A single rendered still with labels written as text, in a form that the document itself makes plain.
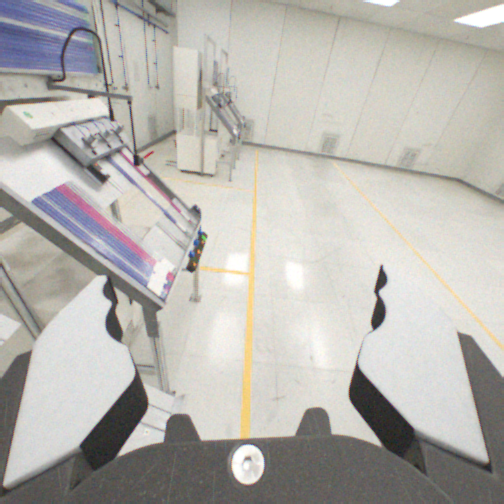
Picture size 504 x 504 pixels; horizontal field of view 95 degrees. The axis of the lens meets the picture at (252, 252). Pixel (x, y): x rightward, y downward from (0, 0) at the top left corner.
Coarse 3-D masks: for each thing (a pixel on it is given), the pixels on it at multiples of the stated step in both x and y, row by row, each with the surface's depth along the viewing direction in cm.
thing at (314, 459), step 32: (320, 416) 5; (160, 448) 4; (192, 448) 4; (224, 448) 4; (256, 448) 4; (288, 448) 4; (320, 448) 4; (352, 448) 4; (384, 448) 4; (96, 480) 4; (128, 480) 4; (160, 480) 4; (192, 480) 4; (224, 480) 4; (256, 480) 4; (288, 480) 4; (320, 480) 4; (352, 480) 4; (384, 480) 4; (416, 480) 4
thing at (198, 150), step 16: (176, 48) 315; (176, 64) 325; (192, 64) 325; (208, 64) 333; (176, 80) 336; (192, 80) 336; (208, 80) 344; (176, 96) 348; (192, 96) 347; (208, 96) 358; (224, 112) 400; (192, 128) 432; (176, 144) 396; (192, 144) 386; (208, 144) 385; (192, 160) 401; (208, 160) 400
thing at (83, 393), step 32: (96, 288) 10; (64, 320) 8; (96, 320) 8; (32, 352) 7; (64, 352) 7; (96, 352) 7; (128, 352) 7; (32, 384) 6; (64, 384) 6; (96, 384) 6; (128, 384) 6; (32, 416) 5; (64, 416) 5; (96, 416) 5; (128, 416) 6; (32, 448) 5; (64, 448) 5; (96, 448) 5
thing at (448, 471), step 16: (464, 336) 7; (464, 352) 7; (480, 352) 7; (480, 368) 6; (496, 368) 6; (480, 384) 6; (496, 384) 6; (480, 400) 5; (496, 400) 5; (480, 416) 5; (496, 416) 5; (496, 432) 5; (416, 448) 5; (432, 448) 5; (496, 448) 5; (416, 464) 5; (432, 464) 4; (448, 464) 4; (464, 464) 4; (496, 464) 4; (432, 480) 4; (448, 480) 4; (464, 480) 4; (480, 480) 4; (496, 480) 4; (464, 496) 4; (480, 496) 4; (496, 496) 4
